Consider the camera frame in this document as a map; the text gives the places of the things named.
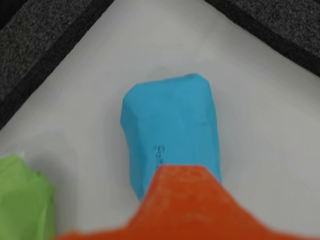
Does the blue paper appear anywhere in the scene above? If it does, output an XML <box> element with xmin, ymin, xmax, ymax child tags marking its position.
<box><xmin>119</xmin><ymin>72</ymin><xmax>223</xmax><ymax>203</ymax></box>

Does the green crumpled paper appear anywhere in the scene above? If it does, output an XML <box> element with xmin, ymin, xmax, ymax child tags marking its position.
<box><xmin>0</xmin><ymin>152</ymin><xmax>57</xmax><ymax>240</ymax></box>

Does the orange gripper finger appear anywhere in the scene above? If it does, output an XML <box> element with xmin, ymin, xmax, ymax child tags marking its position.
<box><xmin>53</xmin><ymin>164</ymin><xmax>320</xmax><ymax>240</ymax></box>

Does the long grey foam border strip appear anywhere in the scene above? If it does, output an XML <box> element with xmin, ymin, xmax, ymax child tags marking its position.
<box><xmin>0</xmin><ymin>0</ymin><xmax>117</xmax><ymax>132</ymax></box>
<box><xmin>203</xmin><ymin>0</ymin><xmax>320</xmax><ymax>80</ymax></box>

